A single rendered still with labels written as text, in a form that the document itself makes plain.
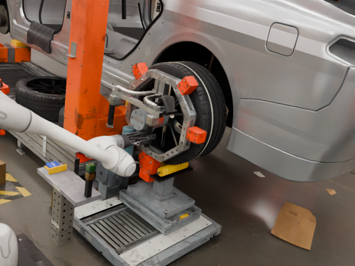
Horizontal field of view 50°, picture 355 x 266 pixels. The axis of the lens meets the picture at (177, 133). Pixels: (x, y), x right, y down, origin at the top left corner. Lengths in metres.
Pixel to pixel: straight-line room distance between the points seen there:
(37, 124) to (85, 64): 0.94
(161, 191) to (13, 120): 1.43
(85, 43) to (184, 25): 0.62
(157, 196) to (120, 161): 0.99
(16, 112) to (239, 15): 1.32
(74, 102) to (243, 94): 1.09
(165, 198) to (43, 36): 2.04
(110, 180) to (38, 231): 0.56
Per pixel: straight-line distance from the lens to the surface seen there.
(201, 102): 2.24
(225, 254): 2.77
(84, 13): 2.43
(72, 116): 2.64
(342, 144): 2.17
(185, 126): 2.23
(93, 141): 1.90
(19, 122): 1.58
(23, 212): 2.90
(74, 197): 2.24
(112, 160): 1.78
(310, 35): 2.07
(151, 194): 2.77
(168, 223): 2.65
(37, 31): 4.09
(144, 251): 2.51
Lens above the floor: 1.69
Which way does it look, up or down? 22 degrees down
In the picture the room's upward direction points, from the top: 11 degrees clockwise
